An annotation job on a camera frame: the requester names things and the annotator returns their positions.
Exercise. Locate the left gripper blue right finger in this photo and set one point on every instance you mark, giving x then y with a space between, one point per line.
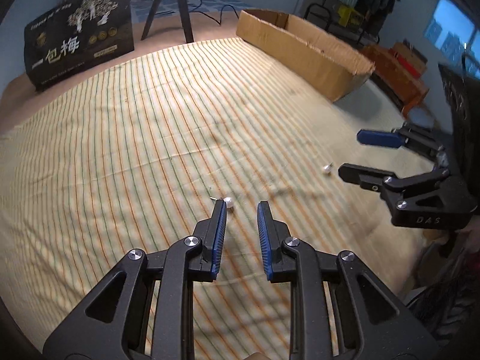
278 266

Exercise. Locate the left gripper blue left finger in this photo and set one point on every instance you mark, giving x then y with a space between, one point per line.
207 244

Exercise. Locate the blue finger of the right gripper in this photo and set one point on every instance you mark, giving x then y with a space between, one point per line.
366 177
379 138

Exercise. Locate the white pearl earring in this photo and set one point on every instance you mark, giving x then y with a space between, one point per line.
328 168
227 200

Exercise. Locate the orange covered box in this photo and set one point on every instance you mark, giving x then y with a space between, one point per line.
409 91

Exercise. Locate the brown cardboard box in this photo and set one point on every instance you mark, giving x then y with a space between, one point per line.
328 64

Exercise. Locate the striped yellow cloth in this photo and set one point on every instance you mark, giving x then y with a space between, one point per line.
130 157

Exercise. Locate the yellow crate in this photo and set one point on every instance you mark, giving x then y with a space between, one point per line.
349 18

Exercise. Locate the black clothes rack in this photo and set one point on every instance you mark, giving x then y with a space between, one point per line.
324 15

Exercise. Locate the black snack bag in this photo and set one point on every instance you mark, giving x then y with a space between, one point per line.
75 36

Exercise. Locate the blue patterned bed sheet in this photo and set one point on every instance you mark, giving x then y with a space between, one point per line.
140 8

